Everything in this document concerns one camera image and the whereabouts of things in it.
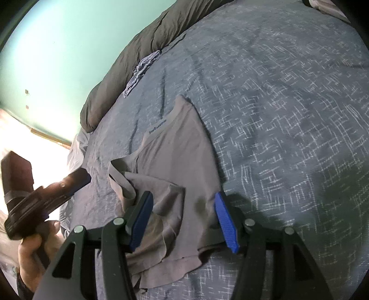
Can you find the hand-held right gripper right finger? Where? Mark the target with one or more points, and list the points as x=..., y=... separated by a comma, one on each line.
x=226, y=222

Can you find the person's left forearm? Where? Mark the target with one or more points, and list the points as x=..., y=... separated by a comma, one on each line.
x=24, y=290

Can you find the blue patterned bedspread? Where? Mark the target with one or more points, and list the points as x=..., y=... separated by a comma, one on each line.
x=288, y=115

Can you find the wooden window frame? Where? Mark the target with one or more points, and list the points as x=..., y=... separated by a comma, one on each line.
x=52, y=138

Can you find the blue striped underwear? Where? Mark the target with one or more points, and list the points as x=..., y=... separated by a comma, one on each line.
x=141, y=67

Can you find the person's left hand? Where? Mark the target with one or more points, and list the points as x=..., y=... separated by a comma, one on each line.
x=31, y=256

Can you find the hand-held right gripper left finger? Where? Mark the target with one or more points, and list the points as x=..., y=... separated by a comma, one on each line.
x=141, y=222

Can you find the grey boxer briefs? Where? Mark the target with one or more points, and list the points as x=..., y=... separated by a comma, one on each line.
x=178, y=150

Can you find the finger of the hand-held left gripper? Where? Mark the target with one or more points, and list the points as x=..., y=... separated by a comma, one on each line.
x=76, y=180

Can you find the dark grey duvet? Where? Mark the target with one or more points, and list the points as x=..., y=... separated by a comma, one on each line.
x=121, y=75

